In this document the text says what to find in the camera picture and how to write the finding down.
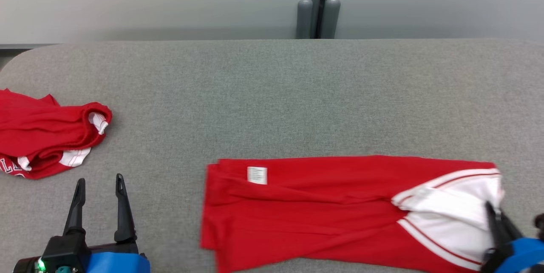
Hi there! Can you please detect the red and white jersey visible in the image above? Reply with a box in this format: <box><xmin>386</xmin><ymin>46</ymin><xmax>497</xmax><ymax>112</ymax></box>
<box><xmin>200</xmin><ymin>155</ymin><xmax>505</xmax><ymax>273</ymax></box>

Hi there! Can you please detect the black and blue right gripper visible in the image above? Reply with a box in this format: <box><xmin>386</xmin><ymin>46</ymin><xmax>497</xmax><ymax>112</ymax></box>
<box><xmin>480</xmin><ymin>202</ymin><xmax>544</xmax><ymax>273</ymax></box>

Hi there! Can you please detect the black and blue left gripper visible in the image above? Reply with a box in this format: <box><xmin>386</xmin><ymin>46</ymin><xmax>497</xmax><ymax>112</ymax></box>
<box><xmin>63</xmin><ymin>173</ymin><xmax>151</xmax><ymax>273</ymax></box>

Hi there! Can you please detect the red jersey with white lettering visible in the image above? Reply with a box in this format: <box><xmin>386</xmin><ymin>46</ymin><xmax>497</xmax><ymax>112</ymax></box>
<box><xmin>0</xmin><ymin>89</ymin><xmax>113</xmax><ymax>180</ymax></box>

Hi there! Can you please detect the grey partition post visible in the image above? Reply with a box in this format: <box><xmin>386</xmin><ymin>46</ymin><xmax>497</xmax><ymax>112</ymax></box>
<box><xmin>296</xmin><ymin>0</ymin><xmax>341</xmax><ymax>40</ymax></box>

